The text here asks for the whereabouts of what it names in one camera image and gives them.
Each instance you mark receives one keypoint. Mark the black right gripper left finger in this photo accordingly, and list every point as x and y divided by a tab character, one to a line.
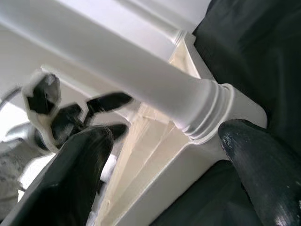
70	179

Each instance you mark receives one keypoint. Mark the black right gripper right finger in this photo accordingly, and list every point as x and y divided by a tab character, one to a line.
265	179

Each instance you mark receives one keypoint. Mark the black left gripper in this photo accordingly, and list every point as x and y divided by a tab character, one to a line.
68	122

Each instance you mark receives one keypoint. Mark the white plastic table top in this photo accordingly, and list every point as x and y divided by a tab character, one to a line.
164	164

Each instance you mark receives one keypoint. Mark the black fabric table cover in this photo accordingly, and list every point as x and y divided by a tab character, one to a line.
258	58

